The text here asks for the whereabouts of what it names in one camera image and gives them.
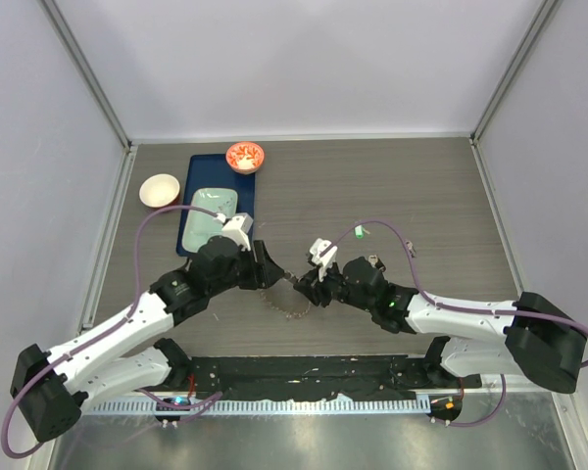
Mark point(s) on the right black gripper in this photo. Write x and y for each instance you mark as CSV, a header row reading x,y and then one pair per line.
x,y
309,287

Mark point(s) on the white and red bowl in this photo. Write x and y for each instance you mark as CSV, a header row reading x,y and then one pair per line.
x,y
159,191

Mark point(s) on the red patterned bowl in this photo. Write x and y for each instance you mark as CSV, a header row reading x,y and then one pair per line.
x,y
245,157

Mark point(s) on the black-head key far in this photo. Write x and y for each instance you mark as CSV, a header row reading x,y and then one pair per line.
x,y
411,248

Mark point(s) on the green key tag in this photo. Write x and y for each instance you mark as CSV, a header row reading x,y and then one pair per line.
x,y
360,232

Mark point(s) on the metal disc key organizer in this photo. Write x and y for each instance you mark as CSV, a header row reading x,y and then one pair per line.
x,y
282,299

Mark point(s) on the light green rectangular plate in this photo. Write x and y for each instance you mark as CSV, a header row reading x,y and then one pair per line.
x,y
199,227

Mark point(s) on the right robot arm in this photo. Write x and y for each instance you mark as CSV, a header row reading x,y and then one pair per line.
x,y
529,337

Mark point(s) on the slotted cable duct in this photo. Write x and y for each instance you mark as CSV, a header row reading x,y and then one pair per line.
x,y
140,405

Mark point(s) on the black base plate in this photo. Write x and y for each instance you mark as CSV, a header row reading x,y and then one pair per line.
x,y
315,378

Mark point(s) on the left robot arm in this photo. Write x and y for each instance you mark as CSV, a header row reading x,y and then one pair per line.
x,y
130,351

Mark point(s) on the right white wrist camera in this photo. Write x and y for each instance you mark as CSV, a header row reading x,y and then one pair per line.
x,y
321,255

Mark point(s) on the blue tray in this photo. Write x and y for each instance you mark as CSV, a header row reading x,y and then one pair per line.
x,y
212,171

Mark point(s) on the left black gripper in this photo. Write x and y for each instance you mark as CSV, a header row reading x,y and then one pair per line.
x,y
264,270

